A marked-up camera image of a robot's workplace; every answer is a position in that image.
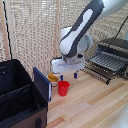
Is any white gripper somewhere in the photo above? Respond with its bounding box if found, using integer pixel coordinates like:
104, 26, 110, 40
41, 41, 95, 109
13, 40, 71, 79
50, 54, 87, 82

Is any red plastic cup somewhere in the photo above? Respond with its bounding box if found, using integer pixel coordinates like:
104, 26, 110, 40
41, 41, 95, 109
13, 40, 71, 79
57, 80, 71, 97

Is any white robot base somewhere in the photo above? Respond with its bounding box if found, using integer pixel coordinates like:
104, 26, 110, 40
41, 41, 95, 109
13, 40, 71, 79
111, 109, 128, 128

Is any black toaster oven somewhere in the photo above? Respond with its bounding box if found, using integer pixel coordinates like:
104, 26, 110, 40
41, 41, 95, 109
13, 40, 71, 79
97, 37, 128, 80

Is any small white bowl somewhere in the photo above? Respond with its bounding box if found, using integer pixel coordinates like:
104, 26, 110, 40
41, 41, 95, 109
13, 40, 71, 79
46, 72, 62, 88

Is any yellow food item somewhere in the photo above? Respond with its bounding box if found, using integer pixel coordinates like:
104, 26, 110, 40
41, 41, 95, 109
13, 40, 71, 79
47, 73, 59, 83

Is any black fabric storage box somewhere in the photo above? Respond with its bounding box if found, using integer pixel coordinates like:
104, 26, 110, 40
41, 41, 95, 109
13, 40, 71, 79
0, 58, 50, 128

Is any beige woven folding screen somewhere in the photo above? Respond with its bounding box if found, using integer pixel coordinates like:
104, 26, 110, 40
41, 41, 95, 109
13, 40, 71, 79
0, 0, 128, 80

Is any thin black vertical pole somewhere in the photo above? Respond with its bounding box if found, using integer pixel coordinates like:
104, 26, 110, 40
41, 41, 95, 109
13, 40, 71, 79
2, 0, 13, 61

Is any open oven door with handle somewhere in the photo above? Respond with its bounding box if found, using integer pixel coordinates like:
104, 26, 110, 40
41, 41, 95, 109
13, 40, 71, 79
80, 64, 113, 85

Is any metal oven wire rack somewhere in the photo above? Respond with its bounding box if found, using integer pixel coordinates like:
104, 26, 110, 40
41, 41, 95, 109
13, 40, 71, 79
87, 51, 128, 73

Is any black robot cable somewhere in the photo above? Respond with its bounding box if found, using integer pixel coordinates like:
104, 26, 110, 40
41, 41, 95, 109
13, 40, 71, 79
102, 23, 128, 52

